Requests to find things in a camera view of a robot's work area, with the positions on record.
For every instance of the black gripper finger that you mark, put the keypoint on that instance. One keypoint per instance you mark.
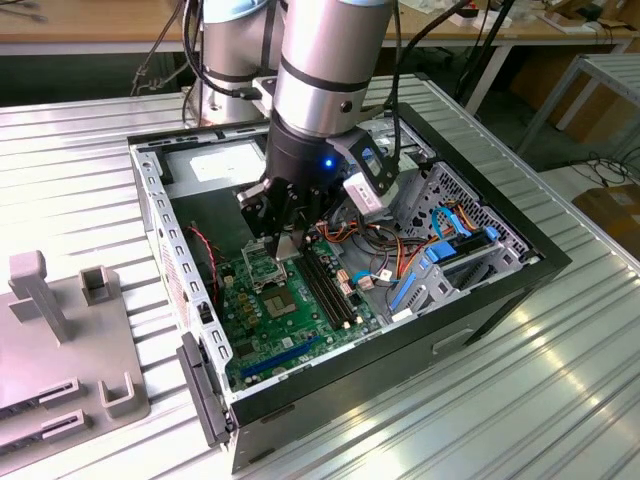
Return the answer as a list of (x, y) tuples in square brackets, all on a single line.
[(262, 215), (310, 207)]

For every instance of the silver CPU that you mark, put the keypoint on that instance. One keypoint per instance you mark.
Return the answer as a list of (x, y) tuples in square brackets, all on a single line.
[(286, 250)]

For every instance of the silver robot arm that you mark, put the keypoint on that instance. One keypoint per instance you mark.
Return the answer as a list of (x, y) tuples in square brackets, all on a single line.
[(325, 60)]

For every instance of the CPU socket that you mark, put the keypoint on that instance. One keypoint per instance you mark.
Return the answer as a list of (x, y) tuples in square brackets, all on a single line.
[(278, 303)]

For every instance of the grey power supply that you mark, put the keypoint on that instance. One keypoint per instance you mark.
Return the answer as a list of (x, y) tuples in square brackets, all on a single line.
[(210, 215)]

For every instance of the black case fan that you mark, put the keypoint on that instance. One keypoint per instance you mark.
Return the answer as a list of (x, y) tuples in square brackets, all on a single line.
[(197, 255)]

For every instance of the black RAM slot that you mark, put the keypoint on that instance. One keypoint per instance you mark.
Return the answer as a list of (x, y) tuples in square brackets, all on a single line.
[(318, 289), (332, 285)]

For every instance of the green motherboard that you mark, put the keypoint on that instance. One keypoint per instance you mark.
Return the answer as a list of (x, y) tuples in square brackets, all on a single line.
[(270, 332)]

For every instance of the blue plastic latch strip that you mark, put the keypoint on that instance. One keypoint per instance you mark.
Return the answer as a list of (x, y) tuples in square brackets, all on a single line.
[(403, 292)]

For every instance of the hard disk in blue carrier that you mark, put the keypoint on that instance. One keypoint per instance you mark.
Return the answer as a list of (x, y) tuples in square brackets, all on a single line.
[(442, 252)]

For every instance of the blue expansion slot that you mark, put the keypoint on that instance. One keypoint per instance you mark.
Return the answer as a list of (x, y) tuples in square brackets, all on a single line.
[(280, 357)]

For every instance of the grey disk bay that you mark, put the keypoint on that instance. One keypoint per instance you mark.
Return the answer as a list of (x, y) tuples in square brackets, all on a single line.
[(435, 295)]

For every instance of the black open PC case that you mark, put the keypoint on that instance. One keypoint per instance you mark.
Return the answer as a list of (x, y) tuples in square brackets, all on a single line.
[(350, 380)]

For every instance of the grey parts rack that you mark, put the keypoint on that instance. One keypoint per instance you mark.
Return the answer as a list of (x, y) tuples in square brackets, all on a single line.
[(75, 340)]

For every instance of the black stand pole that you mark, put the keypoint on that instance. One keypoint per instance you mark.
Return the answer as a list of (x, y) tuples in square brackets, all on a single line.
[(500, 21)]

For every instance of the white flat box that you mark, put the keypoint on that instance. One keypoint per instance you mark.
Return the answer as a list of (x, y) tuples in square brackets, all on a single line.
[(504, 22)]

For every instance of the long wooden desk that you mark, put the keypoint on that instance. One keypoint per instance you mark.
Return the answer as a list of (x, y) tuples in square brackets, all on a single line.
[(75, 20)]

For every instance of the brown cardboard box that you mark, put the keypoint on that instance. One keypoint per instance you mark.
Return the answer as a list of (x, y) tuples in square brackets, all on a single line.
[(595, 110), (610, 215)]

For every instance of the black camera bracket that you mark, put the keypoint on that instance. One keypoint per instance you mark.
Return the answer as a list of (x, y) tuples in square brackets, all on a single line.
[(350, 147)]

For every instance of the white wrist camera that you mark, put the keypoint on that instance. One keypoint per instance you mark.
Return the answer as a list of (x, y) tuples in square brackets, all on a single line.
[(365, 196)]

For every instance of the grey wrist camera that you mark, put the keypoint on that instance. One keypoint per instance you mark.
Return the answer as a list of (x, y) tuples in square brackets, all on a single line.
[(265, 95)]

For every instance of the metal frame table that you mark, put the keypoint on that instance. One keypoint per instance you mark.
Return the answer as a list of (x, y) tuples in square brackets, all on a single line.
[(615, 65)]

